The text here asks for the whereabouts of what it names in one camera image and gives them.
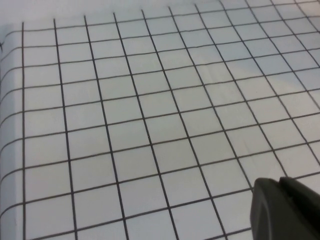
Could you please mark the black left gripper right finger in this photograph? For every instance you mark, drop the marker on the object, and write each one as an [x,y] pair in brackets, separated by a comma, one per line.
[307,217]

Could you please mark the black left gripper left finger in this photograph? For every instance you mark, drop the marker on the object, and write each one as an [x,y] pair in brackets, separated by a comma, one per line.
[270,212]

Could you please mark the white black-grid tablecloth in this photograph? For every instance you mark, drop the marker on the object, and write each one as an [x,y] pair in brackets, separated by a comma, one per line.
[125,125]

